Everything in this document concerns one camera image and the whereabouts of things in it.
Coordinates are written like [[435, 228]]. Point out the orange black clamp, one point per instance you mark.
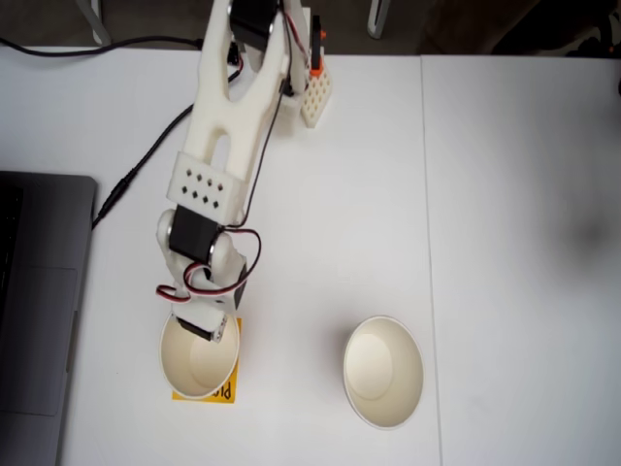
[[317, 48]]

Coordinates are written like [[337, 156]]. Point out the white perforated block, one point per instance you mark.
[[317, 97]]

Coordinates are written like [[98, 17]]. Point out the dark grey laptop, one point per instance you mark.
[[43, 291]]

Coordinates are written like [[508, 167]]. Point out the brown stacked paper cup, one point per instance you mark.
[[383, 369]]

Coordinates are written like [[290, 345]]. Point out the brown paper cup with note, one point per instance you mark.
[[194, 369]]

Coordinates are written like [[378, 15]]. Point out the yellow handwritten sticky note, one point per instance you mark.
[[228, 395]]

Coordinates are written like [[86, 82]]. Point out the grey metal leg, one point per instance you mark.
[[377, 19], [99, 24]]

